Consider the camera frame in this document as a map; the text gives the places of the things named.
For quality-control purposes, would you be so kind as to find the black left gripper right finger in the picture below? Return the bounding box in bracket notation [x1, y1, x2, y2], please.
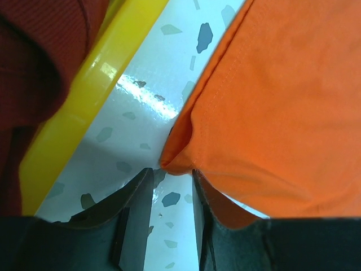
[192, 171, 360, 270]

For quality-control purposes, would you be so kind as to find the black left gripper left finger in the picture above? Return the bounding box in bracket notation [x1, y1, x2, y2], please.
[1, 168, 154, 270]

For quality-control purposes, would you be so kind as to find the orange t-shirt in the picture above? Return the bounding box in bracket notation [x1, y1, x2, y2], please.
[160, 1, 360, 218]

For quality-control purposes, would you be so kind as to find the dark red t-shirt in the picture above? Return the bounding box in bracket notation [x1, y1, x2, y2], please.
[1, 1, 109, 216]

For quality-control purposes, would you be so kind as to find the yellow plastic bin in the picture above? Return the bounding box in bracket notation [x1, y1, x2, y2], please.
[19, 0, 168, 216]

